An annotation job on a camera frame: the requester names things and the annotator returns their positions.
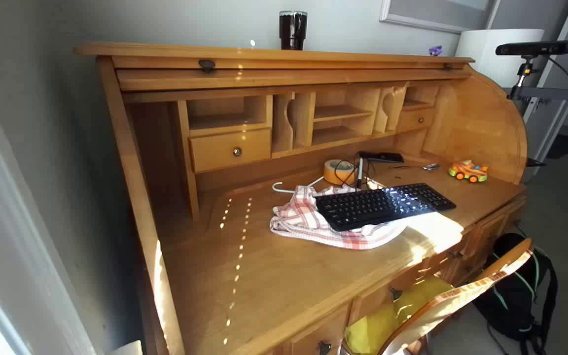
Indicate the black computer keyboard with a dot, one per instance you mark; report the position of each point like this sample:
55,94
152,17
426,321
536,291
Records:
378,206

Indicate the purple sticker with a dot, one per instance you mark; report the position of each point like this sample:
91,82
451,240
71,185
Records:
436,52

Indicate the yellow chair cushion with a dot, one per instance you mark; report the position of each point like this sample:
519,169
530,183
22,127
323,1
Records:
367,335

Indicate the right small desk drawer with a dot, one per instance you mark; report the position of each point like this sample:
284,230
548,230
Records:
414,120

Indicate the colourful toy car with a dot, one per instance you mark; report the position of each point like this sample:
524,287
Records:
467,171

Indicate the metal spoon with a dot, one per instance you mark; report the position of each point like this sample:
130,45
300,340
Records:
418,167

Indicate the red white checkered cloth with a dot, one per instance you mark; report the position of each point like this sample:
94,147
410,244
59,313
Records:
298,218

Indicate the wooden chair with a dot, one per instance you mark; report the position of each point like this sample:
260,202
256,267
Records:
451,301

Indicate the black travel mug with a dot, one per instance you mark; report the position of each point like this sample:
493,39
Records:
292,29

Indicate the black camera on tripod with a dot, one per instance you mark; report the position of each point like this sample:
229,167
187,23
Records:
528,51

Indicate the small desk drawer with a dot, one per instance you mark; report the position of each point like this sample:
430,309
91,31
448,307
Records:
414,120
229,149

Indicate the black remote control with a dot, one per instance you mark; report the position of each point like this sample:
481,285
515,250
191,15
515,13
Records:
384,157

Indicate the left small desk drawer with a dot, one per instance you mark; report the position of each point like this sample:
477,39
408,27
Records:
229,149

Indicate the wooden roll-top desk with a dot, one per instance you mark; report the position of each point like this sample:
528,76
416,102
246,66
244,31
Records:
219,279

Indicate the roll of masking tape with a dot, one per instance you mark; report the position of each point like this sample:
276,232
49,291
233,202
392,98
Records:
339,173

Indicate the black green backpack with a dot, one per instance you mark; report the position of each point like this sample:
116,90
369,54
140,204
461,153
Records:
507,307

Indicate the white plastic clothes hanger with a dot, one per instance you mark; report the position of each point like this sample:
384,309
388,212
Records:
278,189

